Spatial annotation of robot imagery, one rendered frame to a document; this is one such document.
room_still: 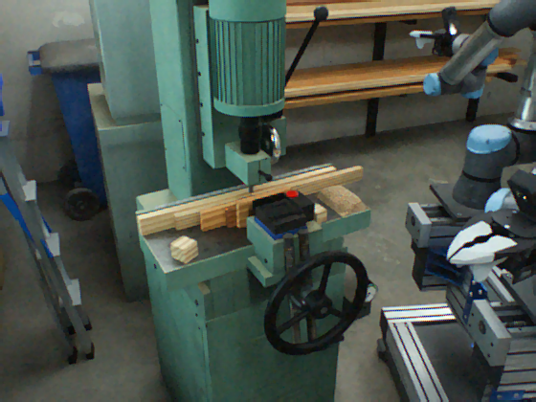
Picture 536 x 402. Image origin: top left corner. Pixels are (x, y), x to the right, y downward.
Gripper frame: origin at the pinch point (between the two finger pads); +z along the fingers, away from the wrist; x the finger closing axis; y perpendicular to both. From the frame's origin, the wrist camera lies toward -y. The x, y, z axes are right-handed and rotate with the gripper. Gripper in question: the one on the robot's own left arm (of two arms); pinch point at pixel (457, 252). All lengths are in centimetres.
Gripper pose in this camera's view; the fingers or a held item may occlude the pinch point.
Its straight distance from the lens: 75.1
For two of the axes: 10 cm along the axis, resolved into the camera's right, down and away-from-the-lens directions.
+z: -8.9, 2.9, -3.6
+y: 0.5, 8.4, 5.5
